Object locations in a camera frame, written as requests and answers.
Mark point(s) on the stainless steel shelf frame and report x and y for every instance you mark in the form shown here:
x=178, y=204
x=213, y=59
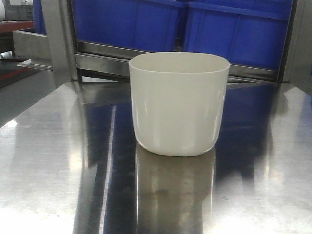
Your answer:
x=59, y=51

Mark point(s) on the white plastic bin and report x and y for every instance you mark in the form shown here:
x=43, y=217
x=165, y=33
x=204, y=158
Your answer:
x=177, y=101

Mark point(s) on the blue crate left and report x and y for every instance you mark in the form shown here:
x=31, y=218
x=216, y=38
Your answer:
x=147, y=25

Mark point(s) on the blue crate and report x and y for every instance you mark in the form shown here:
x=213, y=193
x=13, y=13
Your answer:
x=245, y=32
x=147, y=25

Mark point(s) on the blue crate right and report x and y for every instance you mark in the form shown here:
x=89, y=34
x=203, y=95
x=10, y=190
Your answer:
x=245, y=32

